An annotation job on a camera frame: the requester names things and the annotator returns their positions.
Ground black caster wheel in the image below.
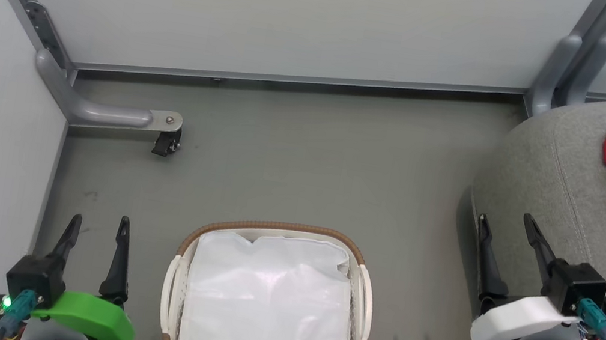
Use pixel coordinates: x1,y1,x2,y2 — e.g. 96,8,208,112
151,129,184,160

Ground grey curved partition leg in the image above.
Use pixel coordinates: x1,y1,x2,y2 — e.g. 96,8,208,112
563,29,606,113
521,28,584,124
25,47,192,143

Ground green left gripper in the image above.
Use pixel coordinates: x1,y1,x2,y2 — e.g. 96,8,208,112
0,196,154,340

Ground teal camera connector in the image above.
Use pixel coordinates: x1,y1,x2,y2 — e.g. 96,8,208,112
572,297,606,340
0,285,38,338

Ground teal left camera connector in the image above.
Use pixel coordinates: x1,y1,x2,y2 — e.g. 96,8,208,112
0,285,38,338

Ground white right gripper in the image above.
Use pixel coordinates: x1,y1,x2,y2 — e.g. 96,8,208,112
458,206,606,340

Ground grey partition bottom rail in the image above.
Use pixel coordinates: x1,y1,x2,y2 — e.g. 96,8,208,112
71,19,529,141

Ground wicker laundry basket white handles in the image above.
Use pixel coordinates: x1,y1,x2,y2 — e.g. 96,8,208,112
155,204,386,340

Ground teal right camera connector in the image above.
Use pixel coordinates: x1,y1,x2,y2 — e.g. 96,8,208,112
572,297,606,340

